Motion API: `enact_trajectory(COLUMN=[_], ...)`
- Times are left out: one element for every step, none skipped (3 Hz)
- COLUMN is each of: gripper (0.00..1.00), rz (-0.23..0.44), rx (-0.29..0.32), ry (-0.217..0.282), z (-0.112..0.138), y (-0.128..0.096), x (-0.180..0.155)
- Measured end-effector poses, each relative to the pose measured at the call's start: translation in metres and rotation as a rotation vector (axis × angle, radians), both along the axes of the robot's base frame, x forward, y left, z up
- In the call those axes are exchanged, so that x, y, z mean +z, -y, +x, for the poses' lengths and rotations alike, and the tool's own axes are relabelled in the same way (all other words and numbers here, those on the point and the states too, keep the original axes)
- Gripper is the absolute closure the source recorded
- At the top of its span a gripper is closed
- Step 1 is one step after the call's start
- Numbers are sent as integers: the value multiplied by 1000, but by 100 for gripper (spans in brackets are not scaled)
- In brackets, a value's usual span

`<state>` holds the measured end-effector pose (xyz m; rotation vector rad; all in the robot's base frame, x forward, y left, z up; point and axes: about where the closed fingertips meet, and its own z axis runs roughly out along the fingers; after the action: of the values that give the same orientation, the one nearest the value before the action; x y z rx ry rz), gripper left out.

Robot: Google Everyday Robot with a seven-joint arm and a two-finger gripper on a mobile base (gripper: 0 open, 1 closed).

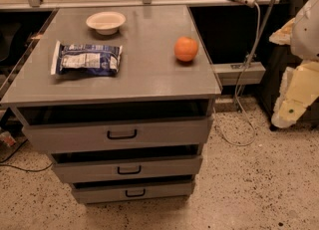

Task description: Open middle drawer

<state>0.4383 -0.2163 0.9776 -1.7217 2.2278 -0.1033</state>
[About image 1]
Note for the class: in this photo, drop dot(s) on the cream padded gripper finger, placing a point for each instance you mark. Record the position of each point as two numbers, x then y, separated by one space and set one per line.
298 90
283 35

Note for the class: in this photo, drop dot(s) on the grey drawer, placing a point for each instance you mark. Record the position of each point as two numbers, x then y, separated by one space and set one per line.
71 138
81 172
133 192

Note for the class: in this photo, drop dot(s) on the grey top drawer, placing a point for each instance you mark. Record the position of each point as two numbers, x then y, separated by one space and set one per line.
71 138

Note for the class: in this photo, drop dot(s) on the grey bottom drawer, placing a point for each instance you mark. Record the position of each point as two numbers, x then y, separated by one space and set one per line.
133 192

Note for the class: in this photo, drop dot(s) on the orange fruit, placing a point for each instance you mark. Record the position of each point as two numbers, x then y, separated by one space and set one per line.
185 49

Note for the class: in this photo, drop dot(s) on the white paper bowl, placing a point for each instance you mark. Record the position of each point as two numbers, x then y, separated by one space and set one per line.
106 23

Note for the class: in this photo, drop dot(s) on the blue white chip bag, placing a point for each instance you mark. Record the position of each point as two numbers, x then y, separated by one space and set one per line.
95 60

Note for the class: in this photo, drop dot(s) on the grey metal rail box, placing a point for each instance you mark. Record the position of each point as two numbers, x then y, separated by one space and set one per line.
232 74

